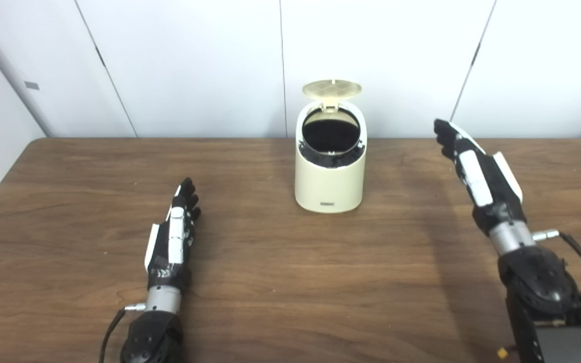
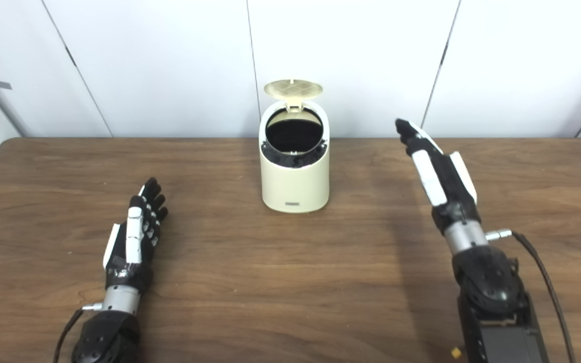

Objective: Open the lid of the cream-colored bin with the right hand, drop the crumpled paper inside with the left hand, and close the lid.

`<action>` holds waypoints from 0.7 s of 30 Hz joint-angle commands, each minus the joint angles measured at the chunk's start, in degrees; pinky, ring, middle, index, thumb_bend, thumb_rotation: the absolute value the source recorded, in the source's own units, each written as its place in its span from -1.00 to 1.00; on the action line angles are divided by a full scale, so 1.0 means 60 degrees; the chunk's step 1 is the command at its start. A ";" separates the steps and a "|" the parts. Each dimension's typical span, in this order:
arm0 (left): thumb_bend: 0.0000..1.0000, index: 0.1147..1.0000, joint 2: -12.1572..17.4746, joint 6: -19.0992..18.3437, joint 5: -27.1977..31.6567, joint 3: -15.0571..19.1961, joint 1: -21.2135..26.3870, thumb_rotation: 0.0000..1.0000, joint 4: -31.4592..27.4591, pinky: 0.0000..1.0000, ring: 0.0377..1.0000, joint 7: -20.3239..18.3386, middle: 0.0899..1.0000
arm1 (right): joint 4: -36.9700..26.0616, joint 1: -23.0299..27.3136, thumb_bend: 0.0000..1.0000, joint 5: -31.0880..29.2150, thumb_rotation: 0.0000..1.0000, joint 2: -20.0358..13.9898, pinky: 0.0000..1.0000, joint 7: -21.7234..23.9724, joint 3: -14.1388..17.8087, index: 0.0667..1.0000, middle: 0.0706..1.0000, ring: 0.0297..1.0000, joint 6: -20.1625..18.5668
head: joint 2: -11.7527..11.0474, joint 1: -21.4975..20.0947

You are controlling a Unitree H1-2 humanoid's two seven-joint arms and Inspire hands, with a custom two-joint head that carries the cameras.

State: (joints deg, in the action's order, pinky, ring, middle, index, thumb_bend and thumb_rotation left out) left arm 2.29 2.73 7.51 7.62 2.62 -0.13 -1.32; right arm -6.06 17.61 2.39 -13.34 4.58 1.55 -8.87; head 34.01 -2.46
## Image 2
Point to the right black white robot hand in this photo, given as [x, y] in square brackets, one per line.
[454, 201]

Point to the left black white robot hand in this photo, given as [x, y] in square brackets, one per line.
[121, 267]

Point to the cream round bin lid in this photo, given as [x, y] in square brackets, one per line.
[293, 89]

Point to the cream-colored bin body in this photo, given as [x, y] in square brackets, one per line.
[295, 186]

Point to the black bin liner bag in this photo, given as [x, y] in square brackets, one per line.
[294, 133]

